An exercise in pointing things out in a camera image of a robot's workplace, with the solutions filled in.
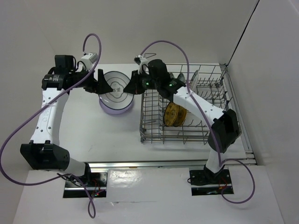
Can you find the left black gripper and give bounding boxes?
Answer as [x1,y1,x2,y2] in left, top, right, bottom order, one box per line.
[69,66,113,94]

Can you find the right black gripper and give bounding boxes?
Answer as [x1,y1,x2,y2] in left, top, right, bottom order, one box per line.
[124,69,160,94]

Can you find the white plate with rings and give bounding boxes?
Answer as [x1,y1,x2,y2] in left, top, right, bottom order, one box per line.
[99,71,134,110]

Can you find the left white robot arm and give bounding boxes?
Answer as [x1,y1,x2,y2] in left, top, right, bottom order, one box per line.
[20,53,112,186]

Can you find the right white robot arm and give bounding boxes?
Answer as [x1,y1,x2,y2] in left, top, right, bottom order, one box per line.
[124,56,241,183]

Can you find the right blue patterned plate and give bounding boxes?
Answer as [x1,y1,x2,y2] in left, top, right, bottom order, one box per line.
[177,73,186,83]

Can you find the left yellow patterned plate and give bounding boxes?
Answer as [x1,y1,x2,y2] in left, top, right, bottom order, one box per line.
[163,102,179,126]

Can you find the yellow patterned plate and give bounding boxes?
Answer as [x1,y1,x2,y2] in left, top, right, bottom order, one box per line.
[163,102,179,126]
[176,105,187,126]

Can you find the right yellow patterned plate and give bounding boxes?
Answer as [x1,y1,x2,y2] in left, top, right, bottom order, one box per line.
[176,105,187,126]

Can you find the white plate floral rim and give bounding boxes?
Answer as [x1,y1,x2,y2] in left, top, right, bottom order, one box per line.
[189,70,199,92]

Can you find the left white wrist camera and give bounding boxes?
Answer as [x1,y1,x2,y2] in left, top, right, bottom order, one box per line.
[80,53,98,70]

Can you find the grey wire dish rack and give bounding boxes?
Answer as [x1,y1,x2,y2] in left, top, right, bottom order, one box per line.
[140,63,235,145]

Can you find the silver aluminium rail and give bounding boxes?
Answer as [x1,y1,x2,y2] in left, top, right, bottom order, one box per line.
[88,160,206,170]

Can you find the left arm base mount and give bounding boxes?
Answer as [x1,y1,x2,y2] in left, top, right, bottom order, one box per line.
[63,172,108,198]

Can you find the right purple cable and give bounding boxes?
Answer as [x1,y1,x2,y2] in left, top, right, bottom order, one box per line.
[141,41,255,204]

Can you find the purple cable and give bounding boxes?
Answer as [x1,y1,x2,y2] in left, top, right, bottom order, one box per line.
[0,34,102,218]
[141,41,255,204]

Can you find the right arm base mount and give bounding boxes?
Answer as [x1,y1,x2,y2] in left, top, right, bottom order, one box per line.
[187,169,234,196]

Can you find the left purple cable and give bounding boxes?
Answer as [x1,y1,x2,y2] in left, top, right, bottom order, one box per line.
[0,34,102,218]

